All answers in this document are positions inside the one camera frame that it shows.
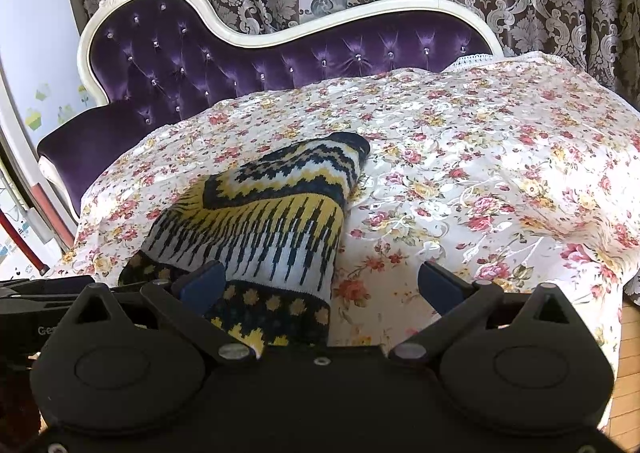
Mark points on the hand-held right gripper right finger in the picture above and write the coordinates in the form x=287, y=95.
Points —
x=442, y=288

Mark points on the dark red cloth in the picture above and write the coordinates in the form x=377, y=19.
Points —
x=17, y=398

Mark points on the floral bedspread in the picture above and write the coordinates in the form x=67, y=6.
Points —
x=475, y=158

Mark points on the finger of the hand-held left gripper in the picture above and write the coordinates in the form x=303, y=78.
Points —
x=45, y=289

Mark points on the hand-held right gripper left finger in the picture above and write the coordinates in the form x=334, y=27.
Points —
x=200, y=285

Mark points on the purple tufted sofa white frame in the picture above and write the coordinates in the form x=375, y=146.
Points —
x=300, y=58

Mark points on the navy yellow white knit sweater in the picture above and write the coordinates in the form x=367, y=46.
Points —
x=280, y=223

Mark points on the green cupcake wall sticker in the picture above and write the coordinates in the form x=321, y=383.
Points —
x=65, y=114
x=34, y=119
x=42, y=93

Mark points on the red stick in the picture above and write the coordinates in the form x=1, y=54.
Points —
x=22, y=243

